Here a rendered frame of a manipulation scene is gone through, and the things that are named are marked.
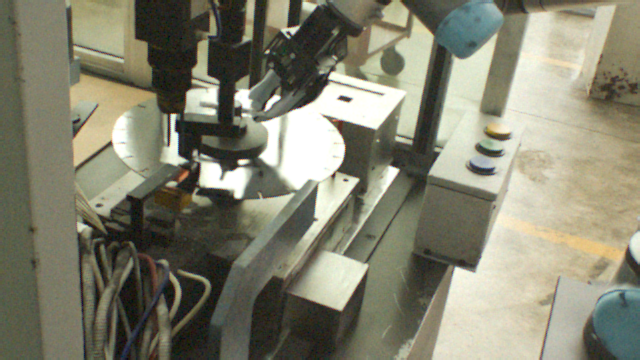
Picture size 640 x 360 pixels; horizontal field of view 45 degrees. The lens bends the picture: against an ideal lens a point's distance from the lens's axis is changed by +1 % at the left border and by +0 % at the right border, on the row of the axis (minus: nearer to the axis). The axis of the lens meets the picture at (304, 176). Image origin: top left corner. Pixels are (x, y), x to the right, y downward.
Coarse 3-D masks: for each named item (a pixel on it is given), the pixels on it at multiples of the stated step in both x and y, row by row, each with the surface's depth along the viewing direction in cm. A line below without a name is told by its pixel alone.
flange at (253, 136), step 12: (252, 120) 115; (240, 132) 110; (252, 132) 111; (264, 132) 112; (204, 144) 108; (216, 144) 108; (228, 144) 108; (240, 144) 108; (252, 144) 109; (264, 144) 110
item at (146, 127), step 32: (192, 96) 122; (128, 128) 111; (160, 128) 112; (288, 128) 116; (320, 128) 117; (128, 160) 103; (160, 160) 104; (224, 160) 106; (256, 160) 107; (288, 160) 108; (320, 160) 109; (192, 192) 98; (224, 192) 99; (256, 192) 100; (288, 192) 101
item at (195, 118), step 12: (228, 84) 99; (228, 96) 99; (228, 108) 100; (192, 120) 101; (204, 120) 101; (216, 120) 102; (228, 120) 101; (240, 120) 103; (192, 132) 102; (204, 132) 102; (216, 132) 102; (228, 132) 102; (192, 144) 103; (180, 156) 104; (192, 156) 103
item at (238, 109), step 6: (240, 96) 113; (204, 102) 110; (210, 102) 110; (240, 102) 110; (210, 108) 110; (216, 108) 110; (234, 108) 108; (240, 108) 109; (246, 108) 109; (252, 108) 109; (234, 114) 109; (240, 114) 109; (252, 114) 109; (258, 114) 109
